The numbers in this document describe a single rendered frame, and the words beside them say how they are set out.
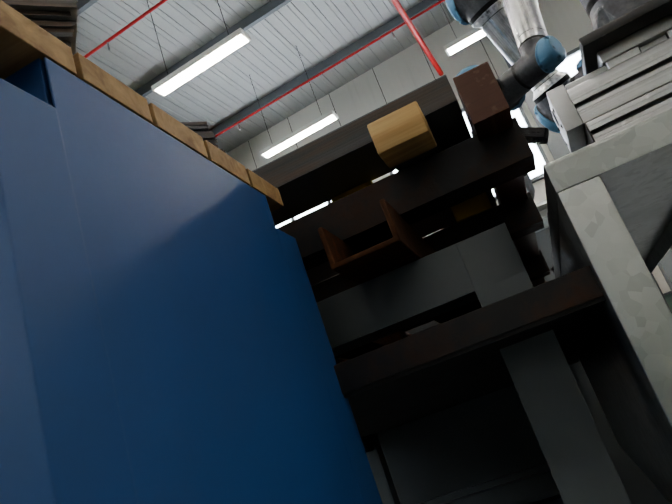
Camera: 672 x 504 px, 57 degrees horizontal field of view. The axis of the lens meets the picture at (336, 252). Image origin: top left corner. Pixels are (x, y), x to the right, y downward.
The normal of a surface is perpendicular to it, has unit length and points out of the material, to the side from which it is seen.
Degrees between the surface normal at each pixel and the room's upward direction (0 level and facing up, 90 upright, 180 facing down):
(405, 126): 90
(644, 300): 90
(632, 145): 90
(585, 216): 90
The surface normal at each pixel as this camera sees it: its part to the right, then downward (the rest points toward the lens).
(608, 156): -0.34, -0.20
